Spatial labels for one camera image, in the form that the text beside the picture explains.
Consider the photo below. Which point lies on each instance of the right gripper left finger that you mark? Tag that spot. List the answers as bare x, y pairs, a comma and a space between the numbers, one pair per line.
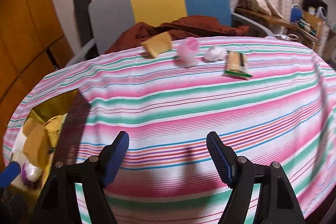
57, 202

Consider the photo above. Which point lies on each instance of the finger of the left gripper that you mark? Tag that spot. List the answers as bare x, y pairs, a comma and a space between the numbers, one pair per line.
9, 174

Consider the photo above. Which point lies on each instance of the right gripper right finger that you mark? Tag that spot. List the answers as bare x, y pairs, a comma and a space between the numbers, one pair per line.
277, 202

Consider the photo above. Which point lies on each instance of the white plastic ball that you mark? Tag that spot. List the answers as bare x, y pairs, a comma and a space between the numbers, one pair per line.
215, 53

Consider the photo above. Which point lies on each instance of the pink plastic item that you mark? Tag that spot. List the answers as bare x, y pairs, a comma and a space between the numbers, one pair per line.
187, 51

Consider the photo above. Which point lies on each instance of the tan wedge sponge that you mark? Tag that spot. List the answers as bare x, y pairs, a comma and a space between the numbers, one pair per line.
158, 44

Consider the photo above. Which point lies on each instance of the white rectangular block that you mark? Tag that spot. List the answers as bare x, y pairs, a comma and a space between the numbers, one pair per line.
19, 143

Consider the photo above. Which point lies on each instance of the tan tall sponge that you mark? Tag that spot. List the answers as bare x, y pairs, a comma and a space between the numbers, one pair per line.
36, 147

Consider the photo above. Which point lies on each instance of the yellow plush toy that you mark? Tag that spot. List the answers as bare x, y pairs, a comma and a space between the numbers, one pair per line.
53, 128

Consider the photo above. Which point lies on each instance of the gold metal tin box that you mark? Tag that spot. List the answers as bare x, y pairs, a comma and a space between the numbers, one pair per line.
29, 183

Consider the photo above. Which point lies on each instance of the striped pink green tablecloth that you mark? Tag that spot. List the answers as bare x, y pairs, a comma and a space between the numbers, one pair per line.
285, 112

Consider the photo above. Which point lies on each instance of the wooden wardrobe panels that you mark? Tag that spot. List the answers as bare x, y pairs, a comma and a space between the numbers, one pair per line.
33, 45

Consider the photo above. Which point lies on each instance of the dark red cloth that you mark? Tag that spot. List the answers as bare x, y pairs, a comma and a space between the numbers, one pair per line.
196, 26

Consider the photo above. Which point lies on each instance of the black foam roll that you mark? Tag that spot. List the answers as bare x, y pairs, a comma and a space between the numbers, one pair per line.
82, 20

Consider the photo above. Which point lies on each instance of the wooden side shelf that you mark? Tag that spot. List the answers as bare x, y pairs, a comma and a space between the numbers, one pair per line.
271, 21

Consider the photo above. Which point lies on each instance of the blue cup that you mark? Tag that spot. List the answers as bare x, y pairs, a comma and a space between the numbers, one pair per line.
296, 13

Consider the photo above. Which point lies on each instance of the grey yellow blue chair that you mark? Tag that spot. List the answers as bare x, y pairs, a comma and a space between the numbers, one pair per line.
110, 18

